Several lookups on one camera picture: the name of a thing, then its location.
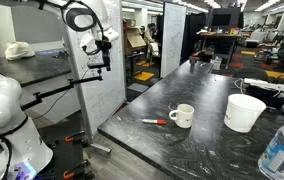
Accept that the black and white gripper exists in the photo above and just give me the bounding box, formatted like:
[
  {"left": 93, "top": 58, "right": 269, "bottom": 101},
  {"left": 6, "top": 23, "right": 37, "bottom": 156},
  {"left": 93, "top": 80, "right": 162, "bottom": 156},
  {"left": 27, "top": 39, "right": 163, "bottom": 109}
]
[{"left": 79, "top": 28, "right": 119, "bottom": 71}]

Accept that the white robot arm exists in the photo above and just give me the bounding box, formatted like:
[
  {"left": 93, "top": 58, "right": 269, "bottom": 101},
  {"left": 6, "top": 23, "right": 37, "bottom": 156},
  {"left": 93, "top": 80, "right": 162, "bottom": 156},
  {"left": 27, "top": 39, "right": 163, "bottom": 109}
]
[{"left": 0, "top": 0, "right": 119, "bottom": 180}]

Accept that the white mug cup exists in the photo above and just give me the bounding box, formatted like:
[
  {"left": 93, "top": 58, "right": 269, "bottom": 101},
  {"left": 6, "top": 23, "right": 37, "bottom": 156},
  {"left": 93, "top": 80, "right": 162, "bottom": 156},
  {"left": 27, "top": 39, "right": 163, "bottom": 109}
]
[{"left": 169, "top": 104, "right": 194, "bottom": 129}]

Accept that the cardboard box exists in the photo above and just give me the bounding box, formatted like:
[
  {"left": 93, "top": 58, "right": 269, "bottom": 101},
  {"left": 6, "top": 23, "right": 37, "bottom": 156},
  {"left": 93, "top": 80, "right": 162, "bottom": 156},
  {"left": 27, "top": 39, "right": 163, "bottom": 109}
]
[{"left": 126, "top": 28, "right": 146, "bottom": 50}]

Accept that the white whiteboard left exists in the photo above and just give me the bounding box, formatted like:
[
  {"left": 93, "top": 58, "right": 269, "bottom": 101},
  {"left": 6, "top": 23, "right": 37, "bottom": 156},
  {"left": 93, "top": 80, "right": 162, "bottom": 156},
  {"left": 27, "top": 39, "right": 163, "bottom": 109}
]
[{"left": 62, "top": 0, "right": 125, "bottom": 134}]

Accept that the white crumpled cloth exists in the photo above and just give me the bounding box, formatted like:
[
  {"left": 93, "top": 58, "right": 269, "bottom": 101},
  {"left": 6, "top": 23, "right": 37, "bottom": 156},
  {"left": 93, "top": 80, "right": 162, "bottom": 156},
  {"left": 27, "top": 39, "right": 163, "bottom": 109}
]
[{"left": 5, "top": 42, "right": 35, "bottom": 61}]

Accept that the white whiteboard panel right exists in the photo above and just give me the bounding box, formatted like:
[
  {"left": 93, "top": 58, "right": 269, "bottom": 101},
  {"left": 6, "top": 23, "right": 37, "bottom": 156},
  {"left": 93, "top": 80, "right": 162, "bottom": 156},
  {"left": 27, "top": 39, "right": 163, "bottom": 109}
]
[{"left": 160, "top": 2, "right": 186, "bottom": 78}]

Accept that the orange black clamp upper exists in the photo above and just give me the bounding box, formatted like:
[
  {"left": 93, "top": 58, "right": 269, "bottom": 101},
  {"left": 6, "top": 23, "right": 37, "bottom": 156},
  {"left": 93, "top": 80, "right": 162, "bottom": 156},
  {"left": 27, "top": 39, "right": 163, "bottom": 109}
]
[{"left": 64, "top": 131, "right": 85, "bottom": 143}]

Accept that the orange black clamp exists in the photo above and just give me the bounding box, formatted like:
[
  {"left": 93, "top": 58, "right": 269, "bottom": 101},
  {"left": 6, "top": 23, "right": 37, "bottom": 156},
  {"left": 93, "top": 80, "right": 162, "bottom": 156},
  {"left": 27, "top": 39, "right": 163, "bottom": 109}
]
[
  {"left": 63, "top": 160, "right": 90, "bottom": 180},
  {"left": 64, "top": 131, "right": 85, "bottom": 143}
]

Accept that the black monitor background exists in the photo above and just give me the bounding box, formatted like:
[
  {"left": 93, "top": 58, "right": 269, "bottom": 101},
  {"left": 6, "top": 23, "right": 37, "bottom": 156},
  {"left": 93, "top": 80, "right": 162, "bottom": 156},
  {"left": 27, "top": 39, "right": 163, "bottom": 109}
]
[{"left": 212, "top": 14, "right": 231, "bottom": 26}]

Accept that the orange black clamp lower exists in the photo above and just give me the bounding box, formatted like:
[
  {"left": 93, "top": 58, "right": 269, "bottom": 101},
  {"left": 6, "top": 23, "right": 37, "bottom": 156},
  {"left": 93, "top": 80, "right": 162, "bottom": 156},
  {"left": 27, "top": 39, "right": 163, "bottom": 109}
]
[{"left": 63, "top": 160, "right": 90, "bottom": 180}]

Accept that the wooden desk background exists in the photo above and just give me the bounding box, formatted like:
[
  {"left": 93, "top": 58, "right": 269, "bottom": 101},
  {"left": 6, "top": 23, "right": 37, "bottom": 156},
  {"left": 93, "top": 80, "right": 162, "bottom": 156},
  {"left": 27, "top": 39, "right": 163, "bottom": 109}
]
[{"left": 200, "top": 32, "right": 243, "bottom": 69}]

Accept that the white power strip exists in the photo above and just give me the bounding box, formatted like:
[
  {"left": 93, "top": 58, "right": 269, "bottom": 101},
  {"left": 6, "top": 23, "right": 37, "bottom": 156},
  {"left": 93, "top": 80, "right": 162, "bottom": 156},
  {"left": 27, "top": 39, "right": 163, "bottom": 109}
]
[{"left": 244, "top": 78, "right": 284, "bottom": 91}]

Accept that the black office chair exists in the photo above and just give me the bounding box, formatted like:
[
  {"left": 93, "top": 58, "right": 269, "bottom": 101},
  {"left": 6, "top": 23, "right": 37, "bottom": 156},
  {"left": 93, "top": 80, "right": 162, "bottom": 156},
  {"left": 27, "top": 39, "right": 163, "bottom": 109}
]
[{"left": 233, "top": 68, "right": 268, "bottom": 81}]

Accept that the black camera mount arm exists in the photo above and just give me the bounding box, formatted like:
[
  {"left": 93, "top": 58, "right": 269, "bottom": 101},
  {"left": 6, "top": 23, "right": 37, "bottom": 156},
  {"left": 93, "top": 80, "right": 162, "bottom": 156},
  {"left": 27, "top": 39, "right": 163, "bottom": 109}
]
[{"left": 21, "top": 75, "right": 103, "bottom": 110}]

